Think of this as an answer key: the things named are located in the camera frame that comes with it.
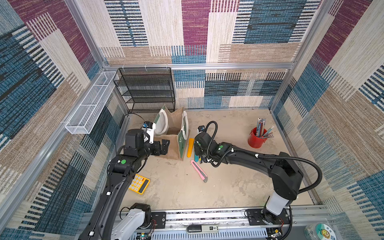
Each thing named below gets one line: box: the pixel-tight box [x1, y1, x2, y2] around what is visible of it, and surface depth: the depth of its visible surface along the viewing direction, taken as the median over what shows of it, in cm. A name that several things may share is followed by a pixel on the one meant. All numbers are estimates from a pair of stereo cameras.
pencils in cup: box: [255, 117, 275, 139], surface depth 96 cm
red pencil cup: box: [248, 127, 268, 149], surface depth 101 cm
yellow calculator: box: [128, 173, 150, 195], surface depth 85 cm
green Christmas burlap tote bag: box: [154, 104, 191, 162], surface depth 94 cm
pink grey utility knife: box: [190, 159, 208, 183], surface depth 90 cm
